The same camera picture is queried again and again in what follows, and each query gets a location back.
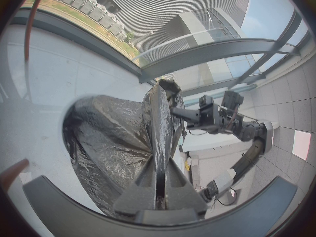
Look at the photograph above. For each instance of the window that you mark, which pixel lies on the window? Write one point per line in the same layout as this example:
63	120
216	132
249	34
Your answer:
197	55

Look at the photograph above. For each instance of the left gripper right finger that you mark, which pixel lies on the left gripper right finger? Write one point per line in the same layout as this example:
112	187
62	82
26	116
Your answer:
177	189

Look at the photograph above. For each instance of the white trash bin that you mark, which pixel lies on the white trash bin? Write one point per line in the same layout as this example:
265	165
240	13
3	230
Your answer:
55	162

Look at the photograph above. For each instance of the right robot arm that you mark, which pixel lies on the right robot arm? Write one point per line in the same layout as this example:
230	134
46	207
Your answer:
251	132

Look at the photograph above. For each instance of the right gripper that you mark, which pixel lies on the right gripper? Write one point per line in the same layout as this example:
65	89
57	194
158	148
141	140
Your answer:
208	120

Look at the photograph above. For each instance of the white chair with wooden legs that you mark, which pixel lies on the white chair with wooden legs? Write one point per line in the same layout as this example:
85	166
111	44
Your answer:
27	33

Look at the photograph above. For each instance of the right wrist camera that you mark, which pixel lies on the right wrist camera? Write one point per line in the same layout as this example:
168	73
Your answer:
232	99

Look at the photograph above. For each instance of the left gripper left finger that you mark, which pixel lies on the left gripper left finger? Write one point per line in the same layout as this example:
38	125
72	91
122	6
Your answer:
143	189

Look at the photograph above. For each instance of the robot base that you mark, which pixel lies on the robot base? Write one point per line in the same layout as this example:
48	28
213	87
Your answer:
222	179

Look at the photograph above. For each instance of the black plastic bag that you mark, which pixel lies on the black plastic bag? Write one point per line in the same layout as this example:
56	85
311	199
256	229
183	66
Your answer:
118	132

